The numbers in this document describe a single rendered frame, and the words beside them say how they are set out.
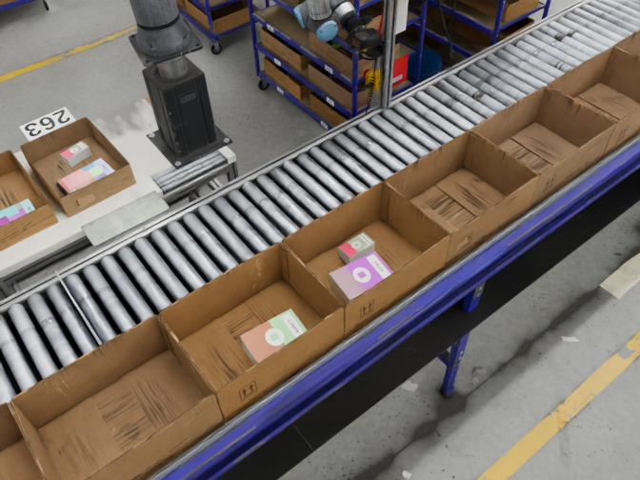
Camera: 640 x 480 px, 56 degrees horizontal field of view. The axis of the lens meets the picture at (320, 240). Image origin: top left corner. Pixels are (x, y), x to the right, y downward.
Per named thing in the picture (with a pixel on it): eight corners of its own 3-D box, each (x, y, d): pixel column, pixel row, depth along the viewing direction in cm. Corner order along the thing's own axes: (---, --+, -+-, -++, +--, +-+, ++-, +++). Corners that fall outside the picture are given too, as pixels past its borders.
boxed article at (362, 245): (338, 256, 190) (338, 247, 187) (363, 241, 194) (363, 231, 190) (350, 267, 187) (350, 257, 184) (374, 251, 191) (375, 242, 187)
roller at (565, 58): (520, 44, 301) (526, 34, 300) (611, 91, 274) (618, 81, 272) (516, 41, 298) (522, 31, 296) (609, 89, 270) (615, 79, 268)
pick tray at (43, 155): (93, 134, 254) (86, 115, 247) (137, 183, 234) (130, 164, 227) (28, 165, 243) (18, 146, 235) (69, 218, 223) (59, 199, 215)
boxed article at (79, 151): (64, 162, 243) (59, 153, 239) (85, 149, 248) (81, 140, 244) (71, 168, 240) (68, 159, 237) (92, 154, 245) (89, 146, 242)
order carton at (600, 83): (598, 82, 247) (612, 45, 234) (665, 117, 231) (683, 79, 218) (534, 121, 232) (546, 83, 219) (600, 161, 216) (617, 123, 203)
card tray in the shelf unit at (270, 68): (264, 70, 389) (262, 56, 381) (303, 53, 400) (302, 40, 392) (300, 100, 367) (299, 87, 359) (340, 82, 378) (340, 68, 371)
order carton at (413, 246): (380, 216, 201) (383, 179, 188) (444, 270, 186) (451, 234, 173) (283, 276, 186) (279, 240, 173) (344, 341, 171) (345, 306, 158)
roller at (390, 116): (387, 113, 266) (387, 104, 263) (475, 176, 239) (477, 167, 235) (378, 117, 264) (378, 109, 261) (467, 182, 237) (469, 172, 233)
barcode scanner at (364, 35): (348, 56, 243) (351, 31, 236) (370, 50, 249) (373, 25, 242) (358, 64, 240) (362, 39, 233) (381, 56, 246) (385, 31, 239)
